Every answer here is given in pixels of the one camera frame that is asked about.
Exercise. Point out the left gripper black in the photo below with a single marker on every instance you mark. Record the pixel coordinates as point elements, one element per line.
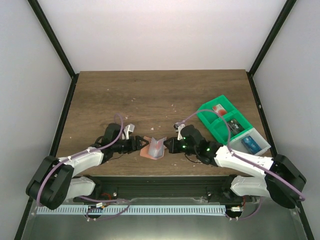
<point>134,143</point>

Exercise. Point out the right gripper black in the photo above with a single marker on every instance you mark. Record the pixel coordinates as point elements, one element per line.
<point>175,146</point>

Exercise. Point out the red white card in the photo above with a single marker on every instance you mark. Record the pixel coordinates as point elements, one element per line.
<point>219,109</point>

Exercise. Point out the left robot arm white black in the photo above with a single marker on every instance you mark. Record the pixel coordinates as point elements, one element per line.
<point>56,180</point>

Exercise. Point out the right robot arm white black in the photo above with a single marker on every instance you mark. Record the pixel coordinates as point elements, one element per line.
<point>271,177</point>

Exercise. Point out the black card in tray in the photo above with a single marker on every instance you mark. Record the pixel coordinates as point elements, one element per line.
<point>235,127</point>

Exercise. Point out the blue card in bin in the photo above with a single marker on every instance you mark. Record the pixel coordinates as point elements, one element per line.
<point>250,144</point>

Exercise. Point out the green plastic organizer tray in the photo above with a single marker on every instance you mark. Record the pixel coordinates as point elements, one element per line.
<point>215,124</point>

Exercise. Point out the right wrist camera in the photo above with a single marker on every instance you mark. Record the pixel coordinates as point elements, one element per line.
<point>178,126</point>

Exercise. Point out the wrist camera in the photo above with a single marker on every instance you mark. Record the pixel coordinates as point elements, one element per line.
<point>178,126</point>
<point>127,131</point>

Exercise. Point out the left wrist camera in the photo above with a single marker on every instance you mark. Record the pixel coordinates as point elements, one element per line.
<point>127,131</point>

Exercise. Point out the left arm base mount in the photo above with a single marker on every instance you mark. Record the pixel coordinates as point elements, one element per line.
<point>102,192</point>

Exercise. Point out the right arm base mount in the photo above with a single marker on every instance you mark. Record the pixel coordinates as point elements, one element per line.
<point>216,193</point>

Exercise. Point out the white slotted cable duct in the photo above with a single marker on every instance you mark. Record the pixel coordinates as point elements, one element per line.
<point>138,210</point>

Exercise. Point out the left black frame post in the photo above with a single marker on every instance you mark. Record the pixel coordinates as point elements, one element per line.
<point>39,13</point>

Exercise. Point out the black frame post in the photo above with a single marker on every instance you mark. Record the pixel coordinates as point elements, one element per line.
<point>39,13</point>
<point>280,20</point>

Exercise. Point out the right black frame post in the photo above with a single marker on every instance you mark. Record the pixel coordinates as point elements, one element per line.
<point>280,20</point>

